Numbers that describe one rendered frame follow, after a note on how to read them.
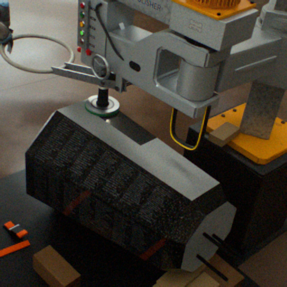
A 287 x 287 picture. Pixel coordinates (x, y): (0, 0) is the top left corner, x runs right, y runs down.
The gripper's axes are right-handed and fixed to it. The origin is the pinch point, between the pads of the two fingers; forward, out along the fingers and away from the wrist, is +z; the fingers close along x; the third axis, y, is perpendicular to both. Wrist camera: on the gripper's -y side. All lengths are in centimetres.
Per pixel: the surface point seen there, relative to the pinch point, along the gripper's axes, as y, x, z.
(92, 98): 30, 72, -3
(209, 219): 97, 160, 1
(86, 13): 38, 67, -62
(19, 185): 42, 28, 81
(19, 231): 87, 50, 72
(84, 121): 52, 75, -2
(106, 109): 38, 84, -4
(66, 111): 47, 62, 0
